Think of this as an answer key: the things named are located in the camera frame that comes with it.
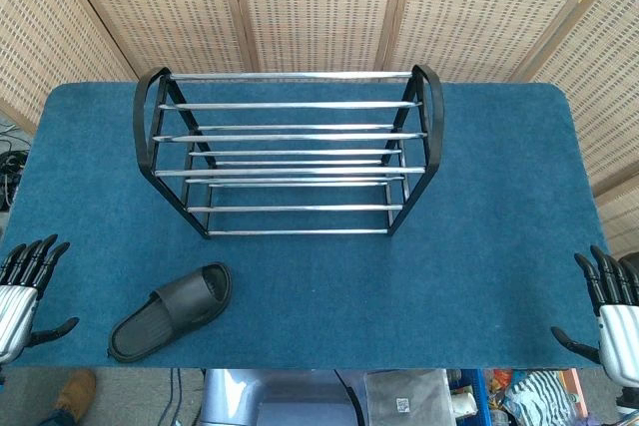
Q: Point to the blue carpet mat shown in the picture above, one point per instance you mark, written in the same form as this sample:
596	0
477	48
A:
474	246

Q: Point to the black rubber slipper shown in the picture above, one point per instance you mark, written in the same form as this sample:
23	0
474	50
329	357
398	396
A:
175	306

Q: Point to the grey box with QR label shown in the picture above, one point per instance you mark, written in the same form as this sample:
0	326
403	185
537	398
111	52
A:
404	396

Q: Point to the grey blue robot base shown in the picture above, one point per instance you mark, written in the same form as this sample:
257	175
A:
269	398

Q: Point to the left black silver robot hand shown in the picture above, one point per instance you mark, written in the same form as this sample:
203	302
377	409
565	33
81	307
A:
15	296

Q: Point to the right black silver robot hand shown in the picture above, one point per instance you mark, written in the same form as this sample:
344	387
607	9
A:
619	331

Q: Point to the brown suede shoe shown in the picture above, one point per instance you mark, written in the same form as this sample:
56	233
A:
76	393

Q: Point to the black white striped bag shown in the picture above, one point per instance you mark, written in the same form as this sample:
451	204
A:
541	393

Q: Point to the woven bamboo screen panel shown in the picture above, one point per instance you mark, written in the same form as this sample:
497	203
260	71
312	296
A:
479	12
160	7
35	47
604	112
319	7

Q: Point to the blue metal post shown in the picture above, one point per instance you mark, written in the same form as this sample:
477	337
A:
478	396

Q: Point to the black chrome shoe rack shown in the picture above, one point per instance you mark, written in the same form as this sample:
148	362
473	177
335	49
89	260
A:
299	137

